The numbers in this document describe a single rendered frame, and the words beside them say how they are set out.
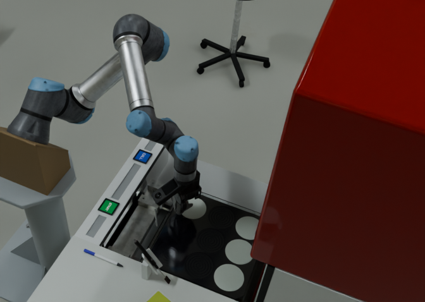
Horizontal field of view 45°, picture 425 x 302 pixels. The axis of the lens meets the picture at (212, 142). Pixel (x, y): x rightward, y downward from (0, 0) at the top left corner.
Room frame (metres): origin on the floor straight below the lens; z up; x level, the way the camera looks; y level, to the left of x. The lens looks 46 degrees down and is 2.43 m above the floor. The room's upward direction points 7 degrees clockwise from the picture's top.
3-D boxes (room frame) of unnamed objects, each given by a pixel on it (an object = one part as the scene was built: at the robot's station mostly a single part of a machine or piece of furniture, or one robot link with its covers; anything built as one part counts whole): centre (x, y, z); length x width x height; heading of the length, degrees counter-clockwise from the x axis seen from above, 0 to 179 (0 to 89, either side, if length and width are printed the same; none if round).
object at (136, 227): (1.06, 0.22, 0.87); 0.36 x 0.08 x 0.03; 164
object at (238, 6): (3.24, -0.07, 0.35); 0.58 x 0.56 x 0.70; 74
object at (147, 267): (0.80, 0.14, 1.03); 0.06 x 0.04 x 0.13; 74
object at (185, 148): (1.11, 0.08, 1.21); 0.09 x 0.08 x 0.11; 39
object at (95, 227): (1.17, 0.29, 0.89); 0.55 x 0.09 x 0.14; 164
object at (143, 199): (1.13, 0.20, 0.89); 0.08 x 0.03 x 0.03; 74
